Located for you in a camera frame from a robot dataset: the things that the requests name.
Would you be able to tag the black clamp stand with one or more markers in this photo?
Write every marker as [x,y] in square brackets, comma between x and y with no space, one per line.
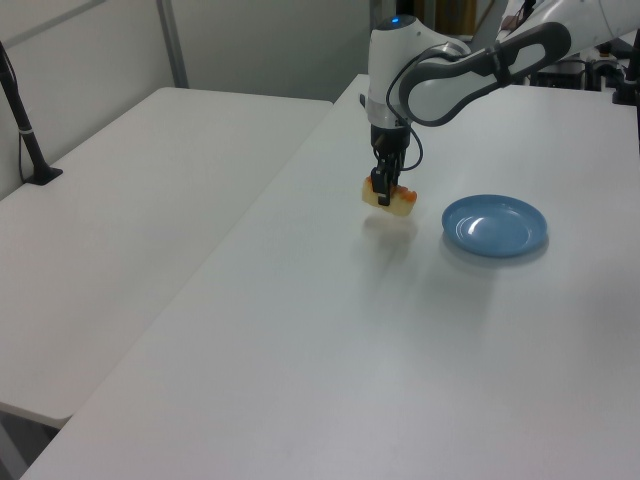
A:
[627,85]

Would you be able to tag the bread with orange topping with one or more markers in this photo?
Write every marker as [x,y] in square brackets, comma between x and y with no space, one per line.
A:
[400,204]

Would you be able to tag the blue plate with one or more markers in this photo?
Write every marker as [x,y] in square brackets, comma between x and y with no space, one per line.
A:
[495,227]

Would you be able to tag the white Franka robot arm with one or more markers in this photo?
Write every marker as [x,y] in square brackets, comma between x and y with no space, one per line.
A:
[440,90]

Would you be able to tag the black camera stand pole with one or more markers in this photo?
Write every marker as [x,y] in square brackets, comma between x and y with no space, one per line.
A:
[25,135]

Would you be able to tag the black electronics box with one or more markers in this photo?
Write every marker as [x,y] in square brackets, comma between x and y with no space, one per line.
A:
[557,79]

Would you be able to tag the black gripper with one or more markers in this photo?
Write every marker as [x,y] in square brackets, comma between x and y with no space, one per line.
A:
[390,142]

